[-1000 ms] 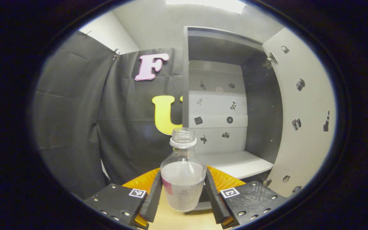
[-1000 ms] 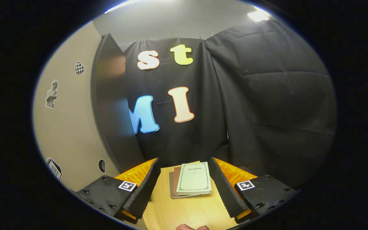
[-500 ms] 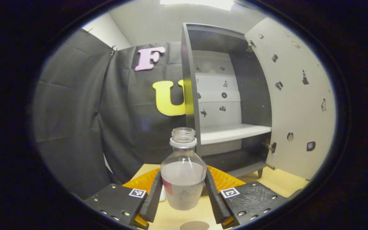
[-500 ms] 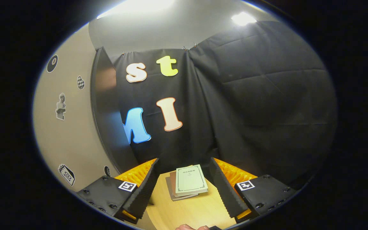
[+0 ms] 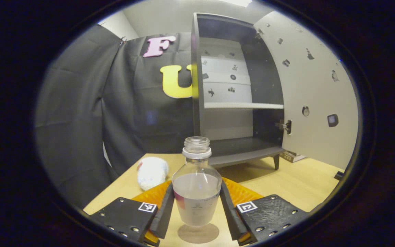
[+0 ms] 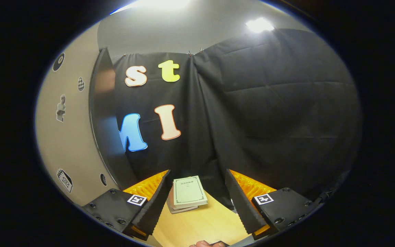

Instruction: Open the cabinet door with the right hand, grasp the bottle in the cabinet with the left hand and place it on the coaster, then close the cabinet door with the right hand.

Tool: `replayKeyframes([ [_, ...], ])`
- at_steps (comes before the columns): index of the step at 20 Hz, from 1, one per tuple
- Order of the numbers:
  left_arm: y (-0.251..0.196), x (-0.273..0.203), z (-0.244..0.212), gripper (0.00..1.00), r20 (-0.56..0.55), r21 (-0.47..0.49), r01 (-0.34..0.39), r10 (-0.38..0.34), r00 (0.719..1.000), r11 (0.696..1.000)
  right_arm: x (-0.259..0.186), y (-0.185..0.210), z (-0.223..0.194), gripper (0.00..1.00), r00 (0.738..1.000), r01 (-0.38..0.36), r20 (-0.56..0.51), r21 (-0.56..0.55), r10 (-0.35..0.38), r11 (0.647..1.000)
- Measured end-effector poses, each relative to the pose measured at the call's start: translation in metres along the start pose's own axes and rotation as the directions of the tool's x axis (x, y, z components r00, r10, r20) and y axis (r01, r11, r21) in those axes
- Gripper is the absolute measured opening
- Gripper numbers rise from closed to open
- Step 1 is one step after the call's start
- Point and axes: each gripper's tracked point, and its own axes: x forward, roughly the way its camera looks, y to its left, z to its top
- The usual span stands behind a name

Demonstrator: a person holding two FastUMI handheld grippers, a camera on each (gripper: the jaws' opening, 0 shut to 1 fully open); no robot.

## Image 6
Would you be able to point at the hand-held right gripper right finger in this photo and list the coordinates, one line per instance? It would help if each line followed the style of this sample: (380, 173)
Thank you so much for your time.
(240, 206)

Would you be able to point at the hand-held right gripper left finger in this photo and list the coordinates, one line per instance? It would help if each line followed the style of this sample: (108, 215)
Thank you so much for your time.
(156, 209)

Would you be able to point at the pale grey cabinet door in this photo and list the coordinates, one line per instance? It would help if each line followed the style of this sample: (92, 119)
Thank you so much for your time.
(74, 144)

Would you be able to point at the brown book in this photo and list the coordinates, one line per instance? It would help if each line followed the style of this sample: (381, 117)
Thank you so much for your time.
(171, 200)

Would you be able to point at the grey book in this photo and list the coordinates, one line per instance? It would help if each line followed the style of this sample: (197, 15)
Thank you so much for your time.
(180, 210)

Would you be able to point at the pale green book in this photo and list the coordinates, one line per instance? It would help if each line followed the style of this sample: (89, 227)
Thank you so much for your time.
(189, 190)

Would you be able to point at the black backdrop cloth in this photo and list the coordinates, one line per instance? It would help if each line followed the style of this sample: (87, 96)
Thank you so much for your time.
(269, 103)

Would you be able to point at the ceiling light panel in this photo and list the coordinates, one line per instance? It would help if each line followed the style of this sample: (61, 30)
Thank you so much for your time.
(163, 3)
(259, 24)

